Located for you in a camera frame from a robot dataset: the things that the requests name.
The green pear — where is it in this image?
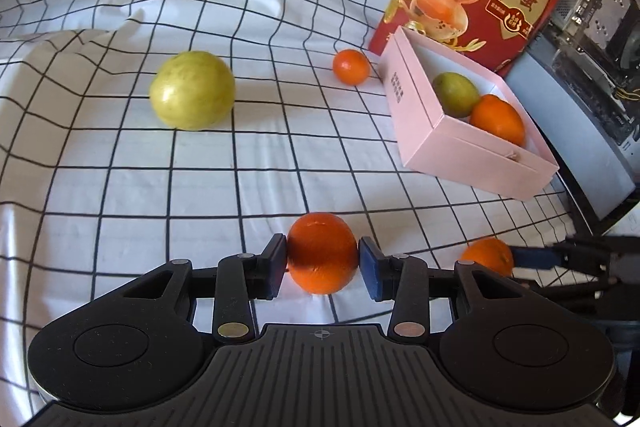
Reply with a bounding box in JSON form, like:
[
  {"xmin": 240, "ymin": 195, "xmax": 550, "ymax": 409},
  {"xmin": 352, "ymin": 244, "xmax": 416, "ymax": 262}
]
[{"xmin": 432, "ymin": 72, "xmax": 482, "ymax": 118}]

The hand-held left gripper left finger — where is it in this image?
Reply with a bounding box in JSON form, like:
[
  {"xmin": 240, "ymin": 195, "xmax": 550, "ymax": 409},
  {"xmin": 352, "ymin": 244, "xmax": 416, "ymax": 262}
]
[{"xmin": 119, "ymin": 234, "xmax": 289, "ymax": 344}]

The large orange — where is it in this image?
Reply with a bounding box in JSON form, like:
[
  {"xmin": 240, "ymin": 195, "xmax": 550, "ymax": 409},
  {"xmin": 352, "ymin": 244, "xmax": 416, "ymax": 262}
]
[{"xmin": 470, "ymin": 95, "xmax": 526, "ymax": 148}]

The white checked cloth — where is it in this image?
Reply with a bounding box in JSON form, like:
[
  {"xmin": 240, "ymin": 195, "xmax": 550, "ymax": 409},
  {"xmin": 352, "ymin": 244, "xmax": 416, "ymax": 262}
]
[{"xmin": 0, "ymin": 0, "xmax": 576, "ymax": 408}]

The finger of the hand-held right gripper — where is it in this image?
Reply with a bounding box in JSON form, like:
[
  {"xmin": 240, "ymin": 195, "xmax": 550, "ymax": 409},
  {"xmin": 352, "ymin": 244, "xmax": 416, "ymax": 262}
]
[
  {"xmin": 510, "ymin": 234, "xmax": 640, "ymax": 278},
  {"xmin": 515, "ymin": 279, "xmax": 619, "ymax": 316}
]

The pink cardboard box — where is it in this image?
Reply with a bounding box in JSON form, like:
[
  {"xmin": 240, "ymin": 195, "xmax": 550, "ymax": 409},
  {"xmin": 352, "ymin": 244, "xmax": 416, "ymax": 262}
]
[{"xmin": 378, "ymin": 26, "xmax": 560, "ymax": 201}]

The large yellow-green fruit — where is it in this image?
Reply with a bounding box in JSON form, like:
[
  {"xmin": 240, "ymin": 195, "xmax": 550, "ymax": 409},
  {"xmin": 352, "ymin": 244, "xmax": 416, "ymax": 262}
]
[{"xmin": 149, "ymin": 51, "xmax": 236, "ymax": 131}]

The mandarin with stem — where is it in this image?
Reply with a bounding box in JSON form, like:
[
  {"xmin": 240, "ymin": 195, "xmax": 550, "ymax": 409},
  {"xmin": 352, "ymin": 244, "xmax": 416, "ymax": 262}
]
[{"xmin": 286, "ymin": 212, "xmax": 360, "ymax": 296}]

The grey flat box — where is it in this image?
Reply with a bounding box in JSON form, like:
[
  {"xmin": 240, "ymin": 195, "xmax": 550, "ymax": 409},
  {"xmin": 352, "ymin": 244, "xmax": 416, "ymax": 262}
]
[{"xmin": 504, "ymin": 31, "xmax": 640, "ymax": 222}]

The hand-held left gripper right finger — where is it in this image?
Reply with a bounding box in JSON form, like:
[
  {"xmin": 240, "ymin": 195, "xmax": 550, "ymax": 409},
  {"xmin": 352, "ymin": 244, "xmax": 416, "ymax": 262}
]
[{"xmin": 358, "ymin": 236, "xmax": 526, "ymax": 344}]

